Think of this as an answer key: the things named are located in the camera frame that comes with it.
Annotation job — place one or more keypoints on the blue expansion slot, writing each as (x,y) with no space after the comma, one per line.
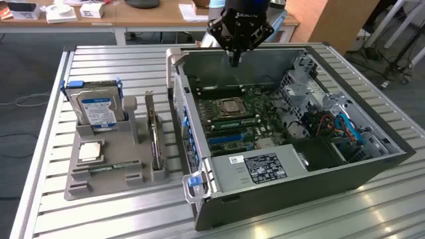
(225,139)

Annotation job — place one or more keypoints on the white box with black top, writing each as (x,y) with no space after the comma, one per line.
(24,12)

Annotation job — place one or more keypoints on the brown wooden panel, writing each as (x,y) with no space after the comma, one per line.
(332,25)

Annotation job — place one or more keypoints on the grey power supply with label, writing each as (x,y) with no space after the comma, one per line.
(229,171)

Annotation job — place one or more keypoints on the white round device on box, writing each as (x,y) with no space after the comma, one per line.
(61,13)

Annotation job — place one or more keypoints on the blue case latch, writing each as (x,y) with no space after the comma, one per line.
(193,181)

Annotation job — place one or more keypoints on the red book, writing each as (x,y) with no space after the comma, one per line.
(4,13)

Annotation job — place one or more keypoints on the small silver chipset heatsink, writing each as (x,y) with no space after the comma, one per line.
(266,143)

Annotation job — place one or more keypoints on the silver metal disk bay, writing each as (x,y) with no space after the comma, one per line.
(374,147)

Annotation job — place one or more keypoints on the graphics card with black fan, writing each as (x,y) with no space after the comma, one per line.
(153,139)

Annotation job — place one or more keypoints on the hard disk in blue caddy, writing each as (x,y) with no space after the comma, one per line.
(96,109)

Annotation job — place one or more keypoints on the black open PC case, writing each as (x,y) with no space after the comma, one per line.
(298,199)

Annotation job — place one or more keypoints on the dark round object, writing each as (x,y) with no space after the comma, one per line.
(143,3)

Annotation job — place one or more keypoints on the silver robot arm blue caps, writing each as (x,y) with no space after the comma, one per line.
(277,25)

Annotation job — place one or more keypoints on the grey plastic parts rack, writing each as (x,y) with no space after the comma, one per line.
(116,154)

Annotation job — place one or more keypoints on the white metal table frame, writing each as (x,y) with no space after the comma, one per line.
(372,36)

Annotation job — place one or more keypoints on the silver CPU chip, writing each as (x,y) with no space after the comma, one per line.
(89,150)

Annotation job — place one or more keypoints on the stack of white papers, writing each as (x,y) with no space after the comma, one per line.
(192,13)

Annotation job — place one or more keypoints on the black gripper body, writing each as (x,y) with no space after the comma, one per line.
(245,12)

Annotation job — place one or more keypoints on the green motherboard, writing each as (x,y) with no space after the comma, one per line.
(265,117)

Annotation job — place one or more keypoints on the black wheeled stand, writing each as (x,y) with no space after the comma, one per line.
(394,67)

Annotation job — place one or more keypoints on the white box with label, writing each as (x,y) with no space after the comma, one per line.
(92,11)

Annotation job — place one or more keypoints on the brown cardboard box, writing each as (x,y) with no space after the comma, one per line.
(201,3)

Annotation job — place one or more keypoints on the wooden desk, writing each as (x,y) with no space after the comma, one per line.
(152,17)
(65,26)

